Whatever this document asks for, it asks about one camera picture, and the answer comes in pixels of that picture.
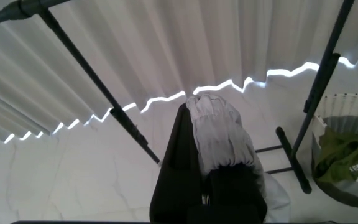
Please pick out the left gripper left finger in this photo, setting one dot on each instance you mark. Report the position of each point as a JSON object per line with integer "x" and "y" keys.
{"x": 176, "y": 174}

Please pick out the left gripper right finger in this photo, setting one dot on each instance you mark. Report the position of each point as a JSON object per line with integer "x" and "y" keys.
{"x": 235, "y": 193}

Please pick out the pale grey shorts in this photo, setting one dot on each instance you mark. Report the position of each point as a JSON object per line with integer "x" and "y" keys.
{"x": 219, "y": 133}

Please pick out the white laundry basket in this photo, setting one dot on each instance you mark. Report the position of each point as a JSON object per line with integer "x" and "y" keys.
{"x": 346, "y": 105}

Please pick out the black clothes rack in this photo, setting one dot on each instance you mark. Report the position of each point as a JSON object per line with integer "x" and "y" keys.
{"x": 82, "y": 63}

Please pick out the green garment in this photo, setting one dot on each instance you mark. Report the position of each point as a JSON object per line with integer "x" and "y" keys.
{"x": 337, "y": 155}

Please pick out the white curtain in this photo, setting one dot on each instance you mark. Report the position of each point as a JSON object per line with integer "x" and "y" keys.
{"x": 166, "y": 40}

